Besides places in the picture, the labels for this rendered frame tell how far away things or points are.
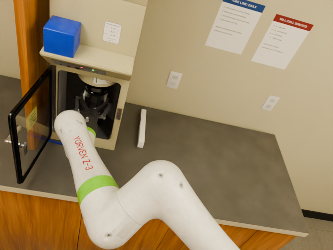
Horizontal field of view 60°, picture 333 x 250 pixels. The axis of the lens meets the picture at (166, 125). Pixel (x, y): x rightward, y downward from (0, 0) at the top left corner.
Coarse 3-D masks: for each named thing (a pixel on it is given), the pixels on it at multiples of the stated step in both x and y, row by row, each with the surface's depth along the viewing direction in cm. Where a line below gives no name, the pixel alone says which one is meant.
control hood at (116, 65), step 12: (84, 48) 107; (96, 48) 109; (48, 60) 106; (60, 60) 101; (72, 60) 100; (84, 60) 101; (96, 60) 103; (108, 60) 105; (120, 60) 107; (132, 60) 110; (108, 72) 106; (120, 72) 103
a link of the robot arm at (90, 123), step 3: (84, 117) 119; (87, 117) 117; (87, 120) 117; (90, 120) 118; (93, 120) 120; (87, 123) 117; (90, 123) 117; (93, 123) 119; (96, 123) 121; (90, 126) 116; (93, 126) 118; (96, 126) 120; (93, 129) 117; (96, 129) 120; (96, 132) 120
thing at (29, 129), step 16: (48, 80) 114; (32, 96) 104; (48, 96) 120; (32, 112) 108; (48, 112) 125; (32, 128) 113; (48, 128) 132; (32, 144) 118; (32, 160) 124; (16, 176) 113
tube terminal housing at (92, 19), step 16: (64, 0) 97; (80, 0) 97; (96, 0) 97; (112, 0) 97; (64, 16) 101; (80, 16) 101; (96, 16) 101; (112, 16) 101; (128, 16) 101; (96, 32) 105; (128, 32) 105; (112, 48) 109; (128, 48) 109; (112, 80) 119; (112, 128) 139; (96, 144) 147; (112, 144) 147
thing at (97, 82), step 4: (80, 76) 124; (84, 76) 123; (88, 76) 122; (84, 80) 123; (88, 80) 122; (92, 80) 122; (96, 80) 122; (100, 80) 123; (104, 80) 123; (92, 84) 123; (96, 84) 123; (100, 84) 123; (104, 84) 124; (108, 84) 125; (112, 84) 127
